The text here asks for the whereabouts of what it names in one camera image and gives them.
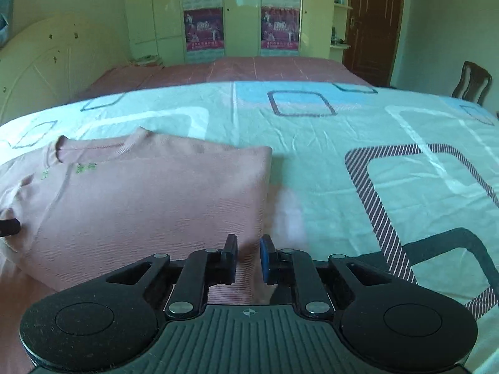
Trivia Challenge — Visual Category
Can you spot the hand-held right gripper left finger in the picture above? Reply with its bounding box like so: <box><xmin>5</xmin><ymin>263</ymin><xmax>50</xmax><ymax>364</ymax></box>
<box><xmin>105</xmin><ymin>234</ymin><xmax>238</xmax><ymax>319</ymax></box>

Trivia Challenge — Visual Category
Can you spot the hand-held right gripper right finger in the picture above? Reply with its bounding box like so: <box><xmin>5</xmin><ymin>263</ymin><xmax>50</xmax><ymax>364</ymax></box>
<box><xmin>259</xmin><ymin>234</ymin><xmax>392</xmax><ymax>319</ymax></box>

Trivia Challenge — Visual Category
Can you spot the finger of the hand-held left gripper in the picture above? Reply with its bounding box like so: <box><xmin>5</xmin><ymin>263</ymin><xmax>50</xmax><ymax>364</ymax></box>
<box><xmin>0</xmin><ymin>219</ymin><xmax>21</xmax><ymax>237</ymax></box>

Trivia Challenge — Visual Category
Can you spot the pink shirt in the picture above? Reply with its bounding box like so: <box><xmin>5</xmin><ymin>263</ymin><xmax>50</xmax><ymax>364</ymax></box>
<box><xmin>0</xmin><ymin>127</ymin><xmax>274</xmax><ymax>359</ymax></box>

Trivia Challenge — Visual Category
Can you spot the patterned light blue bedsheet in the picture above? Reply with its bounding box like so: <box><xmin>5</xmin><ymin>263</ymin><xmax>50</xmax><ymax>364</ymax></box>
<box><xmin>0</xmin><ymin>81</ymin><xmax>499</xmax><ymax>374</ymax></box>

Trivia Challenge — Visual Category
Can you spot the cream headboard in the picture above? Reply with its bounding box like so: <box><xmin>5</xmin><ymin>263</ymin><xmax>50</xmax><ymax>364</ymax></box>
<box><xmin>0</xmin><ymin>12</ymin><xmax>131</xmax><ymax>125</ymax></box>

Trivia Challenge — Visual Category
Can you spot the pink striped bedsheet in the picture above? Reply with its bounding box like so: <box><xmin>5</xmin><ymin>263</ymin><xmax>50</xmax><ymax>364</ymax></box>
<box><xmin>74</xmin><ymin>55</ymin><xmax>371</xmax><ymax>100</ymax></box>

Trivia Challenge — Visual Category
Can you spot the stack of folded cloths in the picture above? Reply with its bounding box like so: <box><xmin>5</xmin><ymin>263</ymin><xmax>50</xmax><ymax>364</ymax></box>
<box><xmin>130</xmin><ymin>55</ymin><xmax>164</xmax><ymax>67</ymax></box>

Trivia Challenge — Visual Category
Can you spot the blue fabric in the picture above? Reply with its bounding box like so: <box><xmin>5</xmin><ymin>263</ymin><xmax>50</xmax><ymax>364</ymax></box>
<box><xmin>0</xmin><ymin>0</ymin><xmax>16</xmax><ymax>43</ymax></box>

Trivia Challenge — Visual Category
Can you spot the red wardrobe poster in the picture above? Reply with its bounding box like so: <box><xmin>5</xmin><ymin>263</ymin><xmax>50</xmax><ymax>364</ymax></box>
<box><xmin>261</xmin><ymin>6</ymin><xmax>301</xmax><ymax>50</ymax></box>
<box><xmin>184</xmin><ymin>7</ymin><xmax>224</xmax><ymax>51</ymax></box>

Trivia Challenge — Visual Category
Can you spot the pale green wardrobe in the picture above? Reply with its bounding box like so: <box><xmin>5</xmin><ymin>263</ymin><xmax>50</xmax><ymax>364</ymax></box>
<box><xmin>123</xmin><ymin>0</ymin><xmax>351</xmax><ymax>66</ymax></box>

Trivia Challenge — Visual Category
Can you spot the dark brown wooden door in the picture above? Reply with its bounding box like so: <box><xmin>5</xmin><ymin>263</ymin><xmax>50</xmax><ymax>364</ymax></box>
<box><xmin>343</xmin><ymin>0</ymin><xmax>407</xmax><ymax>87</ymax></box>

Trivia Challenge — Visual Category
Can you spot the white corner shelf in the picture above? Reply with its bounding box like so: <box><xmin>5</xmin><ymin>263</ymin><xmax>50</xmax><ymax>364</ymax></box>
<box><xmin>329</xmin><ymin>0</ymin><xmax>356</xmax><ymax>63</ymax></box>

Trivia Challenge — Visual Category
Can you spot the dark wooden chair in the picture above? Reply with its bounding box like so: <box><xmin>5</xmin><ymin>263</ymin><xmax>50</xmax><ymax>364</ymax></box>
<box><xmin>451</xmin><ymin>61</ymin><xmax>493</xmax><ymax>106</ymax></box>

